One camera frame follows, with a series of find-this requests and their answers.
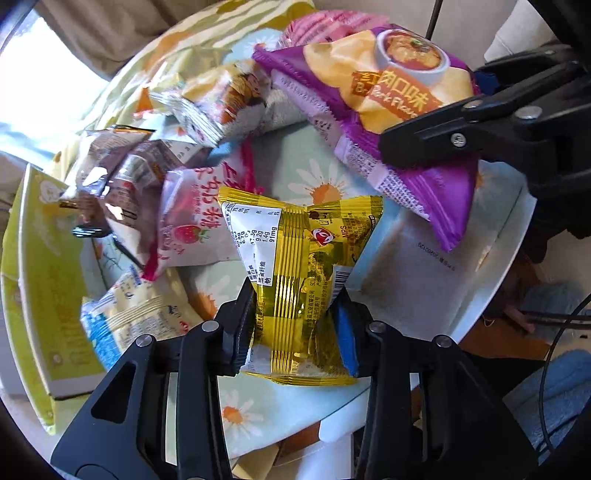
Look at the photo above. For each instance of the strawberry pink snack bag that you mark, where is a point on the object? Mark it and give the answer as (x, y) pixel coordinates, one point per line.
(190, 227)

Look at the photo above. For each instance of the green cardboard box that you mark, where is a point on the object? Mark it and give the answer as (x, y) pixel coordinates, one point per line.
(45, 274)

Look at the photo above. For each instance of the cream blue snack bag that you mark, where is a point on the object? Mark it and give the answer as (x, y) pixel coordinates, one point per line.
(133, 307)

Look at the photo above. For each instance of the purple chips bag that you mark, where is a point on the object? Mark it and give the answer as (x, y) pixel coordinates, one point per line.
(355, 88)

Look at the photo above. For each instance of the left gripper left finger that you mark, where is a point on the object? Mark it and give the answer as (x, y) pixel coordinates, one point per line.
(156, 414)

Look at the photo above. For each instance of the pink snack packet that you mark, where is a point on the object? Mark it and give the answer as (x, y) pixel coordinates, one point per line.
(329, 25)

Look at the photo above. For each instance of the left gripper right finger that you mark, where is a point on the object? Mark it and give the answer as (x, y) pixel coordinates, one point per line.
(435, 411)

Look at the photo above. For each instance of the brown chocolate snack bag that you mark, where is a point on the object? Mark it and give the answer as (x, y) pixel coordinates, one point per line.
(116, 182)

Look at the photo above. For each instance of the beige right curtain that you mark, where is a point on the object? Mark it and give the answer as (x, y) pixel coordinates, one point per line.
(105, 34)

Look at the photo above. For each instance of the floral green striped duvet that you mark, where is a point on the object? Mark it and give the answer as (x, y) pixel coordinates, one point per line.
(193, 46)

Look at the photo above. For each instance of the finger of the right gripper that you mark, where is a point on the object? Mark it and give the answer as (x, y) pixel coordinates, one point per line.
(542, 122)

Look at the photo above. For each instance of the white chips cartoon bag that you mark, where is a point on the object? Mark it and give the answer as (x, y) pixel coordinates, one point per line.
(228, 103)

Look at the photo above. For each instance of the yellow gold snack bag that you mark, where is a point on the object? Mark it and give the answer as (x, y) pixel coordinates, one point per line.
(298, 259)

